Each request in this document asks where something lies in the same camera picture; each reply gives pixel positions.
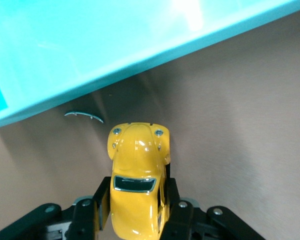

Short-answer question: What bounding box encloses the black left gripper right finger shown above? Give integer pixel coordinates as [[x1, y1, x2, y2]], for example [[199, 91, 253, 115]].
[[159, 163, 265, 240]]

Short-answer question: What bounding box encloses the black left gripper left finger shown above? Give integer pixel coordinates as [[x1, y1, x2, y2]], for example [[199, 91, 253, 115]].
[[0, 175, 114, 240]]

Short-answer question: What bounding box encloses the yellow beetle toy car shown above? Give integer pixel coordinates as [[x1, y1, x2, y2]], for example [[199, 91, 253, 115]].
[[107, 121, 172, 240]]

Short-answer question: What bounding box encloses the small chrome bumper piece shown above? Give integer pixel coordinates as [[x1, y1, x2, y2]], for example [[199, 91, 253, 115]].
[[63, 110, 105, 124]]

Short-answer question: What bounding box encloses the brown table mat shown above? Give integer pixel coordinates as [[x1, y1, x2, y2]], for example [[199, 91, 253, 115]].
[[0, 9, 300, 240]]

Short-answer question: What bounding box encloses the teal plastic storage bin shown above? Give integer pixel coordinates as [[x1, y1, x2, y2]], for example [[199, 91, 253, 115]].
[[0, 0, 300, 131]]

